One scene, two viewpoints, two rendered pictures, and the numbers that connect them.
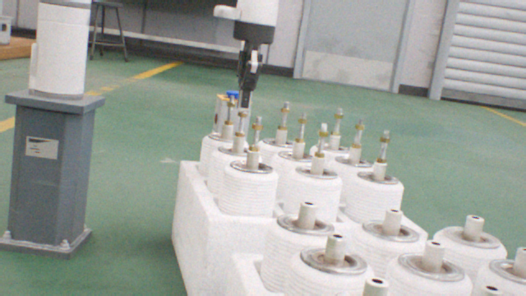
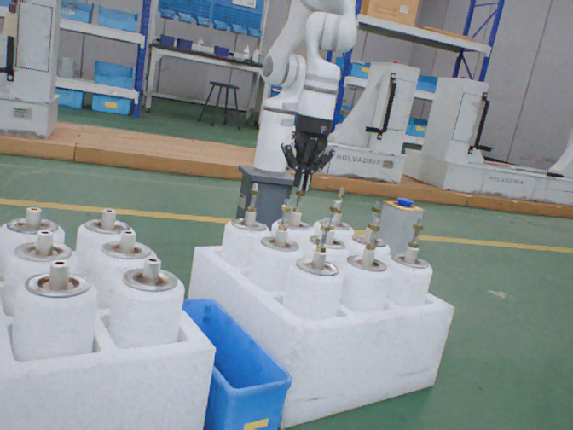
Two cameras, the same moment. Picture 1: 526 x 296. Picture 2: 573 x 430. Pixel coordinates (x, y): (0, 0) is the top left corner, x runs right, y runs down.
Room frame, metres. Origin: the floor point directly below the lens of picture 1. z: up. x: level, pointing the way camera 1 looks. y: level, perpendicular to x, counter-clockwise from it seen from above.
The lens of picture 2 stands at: (0.76, -0.98, 0.54)
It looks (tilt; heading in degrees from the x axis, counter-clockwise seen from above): 13 degrees down; 68
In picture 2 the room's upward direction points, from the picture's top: 10 degrees clockwise
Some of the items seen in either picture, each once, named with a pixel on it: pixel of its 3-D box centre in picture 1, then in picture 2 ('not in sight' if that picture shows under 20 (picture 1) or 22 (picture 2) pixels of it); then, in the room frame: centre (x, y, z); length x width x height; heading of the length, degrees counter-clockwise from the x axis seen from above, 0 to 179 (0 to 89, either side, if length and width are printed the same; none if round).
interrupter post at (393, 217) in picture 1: (392, 222); (127, 242); (0.82, -0.19, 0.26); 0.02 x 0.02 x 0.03
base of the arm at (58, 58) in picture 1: (61, 51); (274, 142); (1.23, 0.40, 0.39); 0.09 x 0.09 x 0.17; 89
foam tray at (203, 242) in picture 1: (284, 235); (312, 315); (1.22, -0.07, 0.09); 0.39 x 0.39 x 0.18; 15
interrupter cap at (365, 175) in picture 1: (377, 178); (317, 267); (1.14, -0.22, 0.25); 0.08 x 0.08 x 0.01
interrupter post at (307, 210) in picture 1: (306, 215); (108, 219); (0.79, -0.07, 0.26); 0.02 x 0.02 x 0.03
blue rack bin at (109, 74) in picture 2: not in sight; (113, 74); (0.89, 4.76, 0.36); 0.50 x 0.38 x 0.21; 89
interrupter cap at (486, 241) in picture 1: (471, 238); (150, 280); (0.85, -0.30, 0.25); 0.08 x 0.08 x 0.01
